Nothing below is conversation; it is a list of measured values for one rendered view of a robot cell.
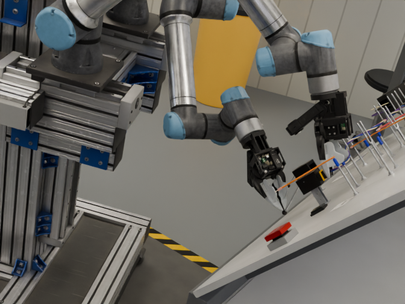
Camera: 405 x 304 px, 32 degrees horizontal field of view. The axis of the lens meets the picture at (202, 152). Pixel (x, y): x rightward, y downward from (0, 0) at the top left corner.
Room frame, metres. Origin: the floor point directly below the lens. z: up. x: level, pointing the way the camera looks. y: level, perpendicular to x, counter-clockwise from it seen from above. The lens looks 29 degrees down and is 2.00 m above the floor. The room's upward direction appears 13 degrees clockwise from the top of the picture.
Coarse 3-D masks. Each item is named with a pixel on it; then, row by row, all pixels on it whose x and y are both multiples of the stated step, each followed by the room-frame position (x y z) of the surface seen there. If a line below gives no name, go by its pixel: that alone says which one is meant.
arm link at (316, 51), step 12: (312, 36) 1.64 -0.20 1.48; (324, 36) 1.64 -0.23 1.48; (300, 48) 1.64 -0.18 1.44; (312, 48) 1.63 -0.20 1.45; (324, 48) 1.63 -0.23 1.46; (300, 60) 1.63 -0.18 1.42; (312, 60) 1.62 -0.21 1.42; (324, 60) 1.62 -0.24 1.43; (312, 72) 1.61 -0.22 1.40; (324, 72) 1.61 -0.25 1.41; (336, 72) 1.63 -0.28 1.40
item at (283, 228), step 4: (284, 224) 1.34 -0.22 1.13; (288, 224) 1.34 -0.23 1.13; (276, 228) 1.35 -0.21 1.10; (280, 228) 1.32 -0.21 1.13; (284, 228) 1.32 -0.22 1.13; (288, 228) 1.33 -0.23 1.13; (272, 232) 1.32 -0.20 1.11; (276, 232) 1.31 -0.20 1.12; (280, 232) 1.30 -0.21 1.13; (284, 232) 1.32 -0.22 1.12; (268, 236) 1.31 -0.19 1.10; (272, 236) 1.31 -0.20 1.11; (276, 236) 1.30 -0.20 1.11; (280, 236) 1.31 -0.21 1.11; (268, 240) 1.31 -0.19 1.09
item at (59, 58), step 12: (72, 48) 1.82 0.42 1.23; (84, 48) 1.83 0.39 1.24; (96, 48) 1.86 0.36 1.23; (60, 60) 1.82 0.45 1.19; (72, 60) 1.81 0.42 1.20; (84, 60) 1.83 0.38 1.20; (96, 60) 1.85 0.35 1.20; (72, 72) 1.81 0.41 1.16; (84, 72) 1.82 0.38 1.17; (96, 72) 1.85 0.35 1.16
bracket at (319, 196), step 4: (316, 188) 1.55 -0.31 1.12; (320, 188) 1.57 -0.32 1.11; (312, 192) 1.55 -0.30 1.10; (316, 192) 1.55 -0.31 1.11; (320, 192) 1.55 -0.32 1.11; (316, 196) 1.55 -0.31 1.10; (320, 196) 1.54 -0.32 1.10; (324, 196) 1.56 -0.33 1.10; (316, 200) 1.54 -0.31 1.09; (320, 200) 1.54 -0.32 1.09; (324, 200) 1.54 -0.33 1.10; (328, 200) 1.56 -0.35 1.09; (320, 204) 1.54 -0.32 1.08
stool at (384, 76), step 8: (368, 72) 4.00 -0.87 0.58; (376, 72) 4.03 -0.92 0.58; (384, 72) 4.06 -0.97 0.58; (392, 72) 4.10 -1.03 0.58; (368, 80) 3.92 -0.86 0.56; (376, 80) 3.90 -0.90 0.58; (384, 80) 3.93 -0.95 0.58; (376, 88) 3.86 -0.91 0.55; (384, 88) 3.84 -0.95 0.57; (376, 112) 3.98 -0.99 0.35; (376, 120) 3.96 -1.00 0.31; (360, 136) 4.17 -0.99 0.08; (344, 144) 4.00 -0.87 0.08; (360, 144) 4.07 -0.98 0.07
